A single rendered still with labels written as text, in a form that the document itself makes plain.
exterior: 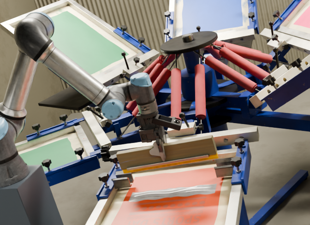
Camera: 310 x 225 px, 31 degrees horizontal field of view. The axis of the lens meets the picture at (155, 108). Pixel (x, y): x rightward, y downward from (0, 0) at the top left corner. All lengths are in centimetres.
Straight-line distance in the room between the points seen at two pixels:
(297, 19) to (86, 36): 136
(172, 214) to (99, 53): 171
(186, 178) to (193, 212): 27
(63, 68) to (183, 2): 207
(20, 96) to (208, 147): 75
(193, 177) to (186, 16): 174
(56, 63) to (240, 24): 190
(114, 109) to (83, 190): 271
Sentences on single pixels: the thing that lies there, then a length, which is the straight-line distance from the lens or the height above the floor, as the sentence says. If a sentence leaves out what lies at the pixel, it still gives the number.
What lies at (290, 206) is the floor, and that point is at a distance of 376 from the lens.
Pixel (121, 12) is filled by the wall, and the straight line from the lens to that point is 578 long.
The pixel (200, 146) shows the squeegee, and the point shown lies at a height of 112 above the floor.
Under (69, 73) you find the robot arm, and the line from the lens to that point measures 197.
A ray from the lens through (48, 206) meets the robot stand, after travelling 227.
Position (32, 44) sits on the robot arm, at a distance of 196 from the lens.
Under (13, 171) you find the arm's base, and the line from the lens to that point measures 216.
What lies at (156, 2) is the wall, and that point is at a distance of 561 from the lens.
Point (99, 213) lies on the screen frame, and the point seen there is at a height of 99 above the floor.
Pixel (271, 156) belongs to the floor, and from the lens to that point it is 439.
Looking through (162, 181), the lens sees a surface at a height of 95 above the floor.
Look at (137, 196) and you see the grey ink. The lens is 227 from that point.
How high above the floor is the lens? 205
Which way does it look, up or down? 20 degrees down
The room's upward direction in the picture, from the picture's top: 15 degrees counter-clockwise
